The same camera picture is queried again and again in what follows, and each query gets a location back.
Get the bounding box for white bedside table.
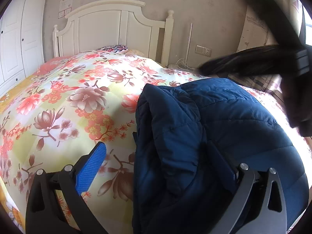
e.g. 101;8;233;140
166;64;200;75

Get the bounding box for floral bed quilt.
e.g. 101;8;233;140
1;51;309;233

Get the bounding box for white wardrobe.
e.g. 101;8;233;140
1;0;46;96

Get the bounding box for white wooden headboard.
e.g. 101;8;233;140
52;0;174;67

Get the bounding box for patterned window curtain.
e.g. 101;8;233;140
229;0;303;94

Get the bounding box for white charger with cable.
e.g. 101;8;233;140
175;58;195;71

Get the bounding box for colourful patterned pillow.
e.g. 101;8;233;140
98;45;128;53

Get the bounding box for silver pole desk lamp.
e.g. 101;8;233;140
184;23;193;67

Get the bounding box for wall paper notice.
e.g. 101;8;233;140
58;0;73;19

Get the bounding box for blue quilted puffer jacket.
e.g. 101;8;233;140
132;78;309;233

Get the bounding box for beige dotted pillow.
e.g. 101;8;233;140
126;49;146;57

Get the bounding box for wall power socket plate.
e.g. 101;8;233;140
195;45;212;57

